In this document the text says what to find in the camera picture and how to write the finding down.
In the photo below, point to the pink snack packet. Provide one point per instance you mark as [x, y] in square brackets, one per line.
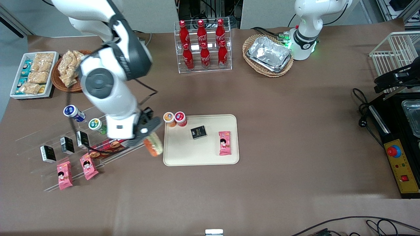
[224, 144]
[64, 175]
[88, 166]

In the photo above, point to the small white device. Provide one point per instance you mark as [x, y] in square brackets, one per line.
[214, 232]

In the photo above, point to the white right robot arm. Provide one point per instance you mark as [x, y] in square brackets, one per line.
[115, 98]

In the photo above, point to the clear acrylic bottle rack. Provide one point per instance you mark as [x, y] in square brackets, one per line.
[213, 69]

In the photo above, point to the clear acrylic display shelf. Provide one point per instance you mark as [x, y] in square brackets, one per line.
[32, 144]

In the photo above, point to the orange lid cup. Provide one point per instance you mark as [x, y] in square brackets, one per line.
[169, 118]

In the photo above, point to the steel pan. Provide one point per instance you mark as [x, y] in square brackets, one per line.
[414, 118]

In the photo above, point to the red cookie box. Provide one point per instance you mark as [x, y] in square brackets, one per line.
[111, 149]

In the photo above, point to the aluminium foil tray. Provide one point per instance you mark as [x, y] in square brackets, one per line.
[269, 54]

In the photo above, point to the light wicker basket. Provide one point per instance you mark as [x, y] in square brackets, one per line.
[251, 42]

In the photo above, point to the black machine with yellow panel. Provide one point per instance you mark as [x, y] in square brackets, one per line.
[403, 170]

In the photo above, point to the small black box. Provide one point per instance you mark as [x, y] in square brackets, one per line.
[83, 140]
[199, 132]
[67, 145]
[48, 154]

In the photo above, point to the yellow snack packet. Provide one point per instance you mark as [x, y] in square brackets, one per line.
[42, 89]

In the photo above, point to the white rectangular dish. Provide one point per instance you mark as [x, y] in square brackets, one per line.
[52, 70]

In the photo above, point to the blue snack packet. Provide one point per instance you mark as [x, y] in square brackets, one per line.
[27, 68]
[20, 82]

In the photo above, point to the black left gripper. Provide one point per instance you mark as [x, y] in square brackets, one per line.
[391, 77]

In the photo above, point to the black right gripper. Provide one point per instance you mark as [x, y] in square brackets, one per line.
[146, 114]

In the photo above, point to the black equipment rack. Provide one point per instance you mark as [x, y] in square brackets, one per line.
[210, 9]

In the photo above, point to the red lid cup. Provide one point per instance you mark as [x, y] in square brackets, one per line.
[180, 118]

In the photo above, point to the brown wicker basket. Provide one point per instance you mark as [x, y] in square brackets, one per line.
[56, 82]

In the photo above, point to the red emergency stop button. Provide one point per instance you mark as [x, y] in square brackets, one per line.
[393, 151]

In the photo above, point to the triangle sandwich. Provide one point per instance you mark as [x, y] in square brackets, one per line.
[154, 146]

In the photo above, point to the blue lid cup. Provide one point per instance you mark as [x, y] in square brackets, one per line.
[73, 111]

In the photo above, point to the clear bag of snacks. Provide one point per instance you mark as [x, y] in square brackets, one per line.
[68, 80]
[44, 57]
[78, 57]
[29, 88]
[41, 66]
[65, 62]
[37, 77]

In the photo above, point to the green lid cup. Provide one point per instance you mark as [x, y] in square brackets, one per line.
[95, 124]

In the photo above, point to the red cola bottle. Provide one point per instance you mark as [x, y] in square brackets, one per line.
[222, 56]
[205, 58]
[201, 34]
[220, 32]
[188, 59]
[184, 34]

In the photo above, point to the beige plastic tray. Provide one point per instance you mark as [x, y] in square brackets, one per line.
[200, 150]

